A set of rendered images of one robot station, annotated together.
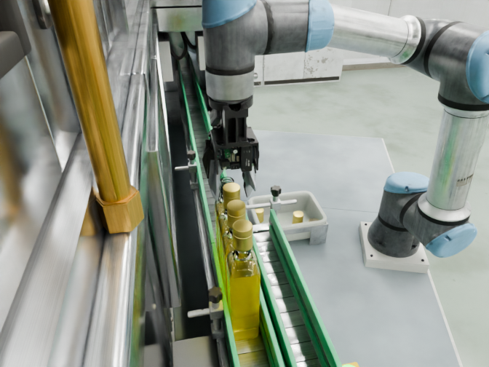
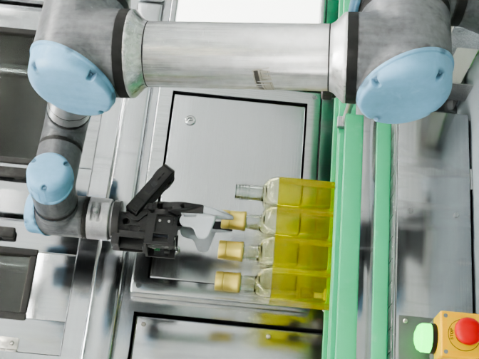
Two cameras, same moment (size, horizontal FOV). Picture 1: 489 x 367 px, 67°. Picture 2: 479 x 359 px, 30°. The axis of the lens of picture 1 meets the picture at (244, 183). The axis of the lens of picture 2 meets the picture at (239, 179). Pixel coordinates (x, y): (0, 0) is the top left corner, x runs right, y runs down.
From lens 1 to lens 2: 1.64 m
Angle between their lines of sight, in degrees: 79
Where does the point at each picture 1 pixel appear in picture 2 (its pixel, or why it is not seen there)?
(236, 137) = (137, 248)
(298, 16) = (37, 204)
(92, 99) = not seen: outside the picture
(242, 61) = (74, 232)
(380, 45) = not seen: hidden behind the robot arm
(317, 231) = (462, 40)
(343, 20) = not seen: hidden behind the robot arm
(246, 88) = (98, 231)
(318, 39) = (54, 196)
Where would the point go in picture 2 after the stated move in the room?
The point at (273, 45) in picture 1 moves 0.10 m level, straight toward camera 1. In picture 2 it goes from (61, 216) to (54, 275)
